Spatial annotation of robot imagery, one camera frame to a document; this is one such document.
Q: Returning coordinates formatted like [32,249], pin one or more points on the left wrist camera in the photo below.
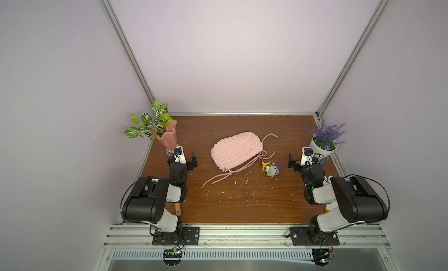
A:
[179,156]

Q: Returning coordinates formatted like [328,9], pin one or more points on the connector board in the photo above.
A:
[172,257]
[321,258]

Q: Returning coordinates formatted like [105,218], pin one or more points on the left connector board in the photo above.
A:
[172,257]

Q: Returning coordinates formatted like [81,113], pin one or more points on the purple lavender artificial plant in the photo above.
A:
[325,136]

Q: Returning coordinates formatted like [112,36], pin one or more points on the aluminium front rail frame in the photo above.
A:
[240,241]

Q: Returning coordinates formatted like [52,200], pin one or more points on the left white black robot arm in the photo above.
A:
[145,200]

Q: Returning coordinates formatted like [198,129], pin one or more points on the right connector board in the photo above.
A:
[321,258]

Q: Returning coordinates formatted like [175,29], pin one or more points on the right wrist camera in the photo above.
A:
[307,154]

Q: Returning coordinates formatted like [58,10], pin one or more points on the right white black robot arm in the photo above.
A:
[355,199]

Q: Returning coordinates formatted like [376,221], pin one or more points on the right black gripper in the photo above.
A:
[301,167]

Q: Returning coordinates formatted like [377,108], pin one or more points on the wooden handled tool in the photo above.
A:
[178,209]

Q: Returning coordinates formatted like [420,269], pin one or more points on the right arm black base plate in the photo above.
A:
[308,236]

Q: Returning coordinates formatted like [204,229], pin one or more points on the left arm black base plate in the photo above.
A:
[182,236]

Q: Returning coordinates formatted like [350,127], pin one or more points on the green leafy artificial plant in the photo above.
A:
[153,124]

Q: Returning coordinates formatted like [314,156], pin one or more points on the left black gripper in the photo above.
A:
[182,165]

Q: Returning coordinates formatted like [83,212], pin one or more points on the white flower pot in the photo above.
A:
[317,149]

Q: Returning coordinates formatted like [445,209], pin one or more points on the yellow-hat doll keychain decoration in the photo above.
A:
[271,169]

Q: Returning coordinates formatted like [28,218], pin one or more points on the pink quilted drawstring bag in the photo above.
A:
[237,153]

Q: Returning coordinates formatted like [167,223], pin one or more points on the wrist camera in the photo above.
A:
[307,154]
[179,156]

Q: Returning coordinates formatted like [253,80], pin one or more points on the pink vase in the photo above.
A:
[169,138]

